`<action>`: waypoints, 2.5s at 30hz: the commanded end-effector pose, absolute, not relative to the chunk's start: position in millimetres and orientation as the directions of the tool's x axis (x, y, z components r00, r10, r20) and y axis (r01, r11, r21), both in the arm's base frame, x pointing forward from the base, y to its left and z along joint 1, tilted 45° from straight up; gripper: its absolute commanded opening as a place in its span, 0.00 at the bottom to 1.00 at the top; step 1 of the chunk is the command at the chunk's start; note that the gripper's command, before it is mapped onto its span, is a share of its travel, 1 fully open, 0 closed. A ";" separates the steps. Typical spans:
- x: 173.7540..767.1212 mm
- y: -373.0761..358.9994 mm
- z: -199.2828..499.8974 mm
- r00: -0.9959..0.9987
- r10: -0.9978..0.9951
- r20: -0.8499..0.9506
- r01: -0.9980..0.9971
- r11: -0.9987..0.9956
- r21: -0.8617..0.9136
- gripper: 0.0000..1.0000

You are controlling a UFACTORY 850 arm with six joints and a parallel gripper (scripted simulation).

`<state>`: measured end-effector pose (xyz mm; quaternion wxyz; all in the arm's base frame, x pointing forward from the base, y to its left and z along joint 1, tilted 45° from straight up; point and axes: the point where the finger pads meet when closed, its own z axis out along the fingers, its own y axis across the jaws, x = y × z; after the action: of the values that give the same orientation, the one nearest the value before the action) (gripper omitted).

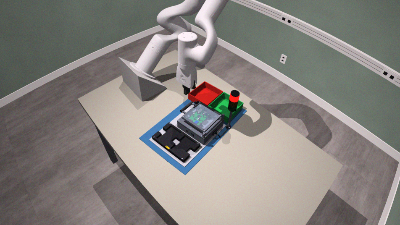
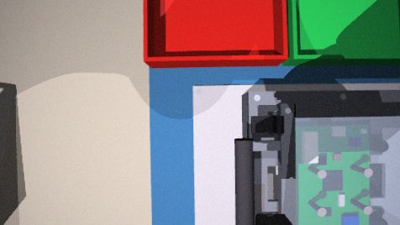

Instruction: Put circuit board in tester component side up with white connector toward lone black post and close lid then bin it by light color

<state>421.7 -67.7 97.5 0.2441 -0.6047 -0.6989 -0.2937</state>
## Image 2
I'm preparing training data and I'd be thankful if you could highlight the red bin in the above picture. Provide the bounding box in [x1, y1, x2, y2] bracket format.
[144, 0, 288, 68]

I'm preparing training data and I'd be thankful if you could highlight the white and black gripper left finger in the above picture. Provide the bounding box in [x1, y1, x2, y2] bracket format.
[255, 214, 276, 225]

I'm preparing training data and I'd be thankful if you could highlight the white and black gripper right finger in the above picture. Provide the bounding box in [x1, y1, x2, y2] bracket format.
[271, 214, 292, 225]

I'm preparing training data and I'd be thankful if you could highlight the green bin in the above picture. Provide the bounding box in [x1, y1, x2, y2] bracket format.
[282, 0, 400, 66]

